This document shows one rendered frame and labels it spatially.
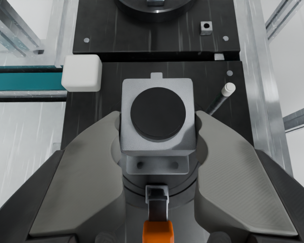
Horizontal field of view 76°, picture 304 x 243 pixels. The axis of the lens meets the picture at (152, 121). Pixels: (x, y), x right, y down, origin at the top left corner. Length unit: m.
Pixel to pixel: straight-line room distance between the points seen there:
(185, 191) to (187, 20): 0.24
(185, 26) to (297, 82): 0.26
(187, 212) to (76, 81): 0.21
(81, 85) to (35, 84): 0.10
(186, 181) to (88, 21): 0.26
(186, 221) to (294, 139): 0.27
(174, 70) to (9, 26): 0.21
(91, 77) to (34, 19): 0.31
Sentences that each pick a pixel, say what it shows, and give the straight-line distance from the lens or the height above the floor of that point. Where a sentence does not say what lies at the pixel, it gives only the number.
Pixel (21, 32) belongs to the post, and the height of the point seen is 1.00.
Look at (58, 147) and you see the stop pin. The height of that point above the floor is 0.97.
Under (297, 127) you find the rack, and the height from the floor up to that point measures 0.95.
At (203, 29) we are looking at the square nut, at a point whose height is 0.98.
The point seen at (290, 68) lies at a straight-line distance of 0.49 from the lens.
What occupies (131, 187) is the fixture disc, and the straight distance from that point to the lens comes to 0.22.
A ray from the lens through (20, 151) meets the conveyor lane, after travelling 0.36.
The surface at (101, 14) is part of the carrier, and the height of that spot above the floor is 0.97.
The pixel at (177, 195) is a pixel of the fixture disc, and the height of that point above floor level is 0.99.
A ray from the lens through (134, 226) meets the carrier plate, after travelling 0.25.
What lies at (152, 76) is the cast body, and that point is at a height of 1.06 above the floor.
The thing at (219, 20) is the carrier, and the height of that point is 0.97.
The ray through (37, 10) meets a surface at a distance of 0.56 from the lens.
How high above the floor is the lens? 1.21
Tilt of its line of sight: 74 degrees down
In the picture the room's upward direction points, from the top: 4 degrees counter-clockwise
